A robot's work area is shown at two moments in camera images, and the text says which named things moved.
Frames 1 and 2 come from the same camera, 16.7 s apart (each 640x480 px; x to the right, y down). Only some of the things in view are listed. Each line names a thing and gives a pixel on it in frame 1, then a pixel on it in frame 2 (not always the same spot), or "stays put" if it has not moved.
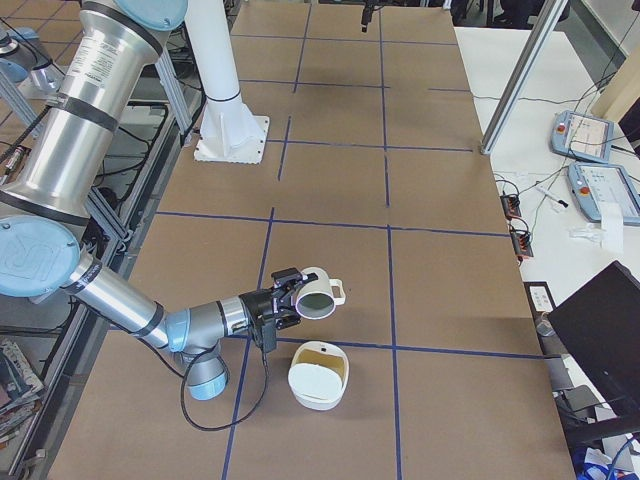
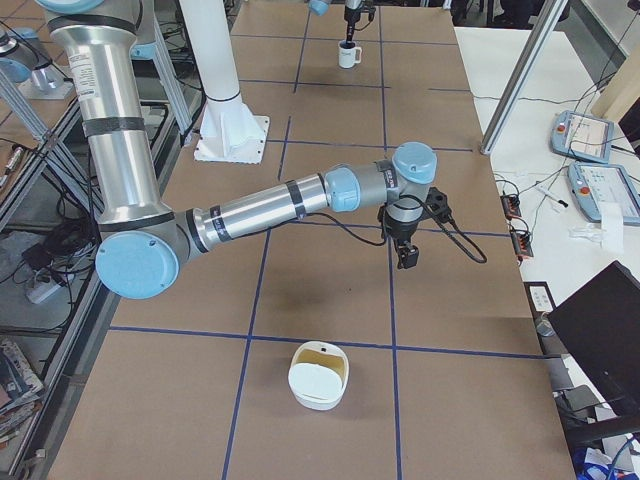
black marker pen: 562,203 stays put
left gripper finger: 366,17 to 352,9
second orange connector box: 521,241 stays put
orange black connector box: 511,205 stays put
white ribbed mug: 317,298 to 348,54
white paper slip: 611,228 stays put
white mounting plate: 231,131 stays put
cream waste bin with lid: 318,374 stays put
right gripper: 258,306 to 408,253
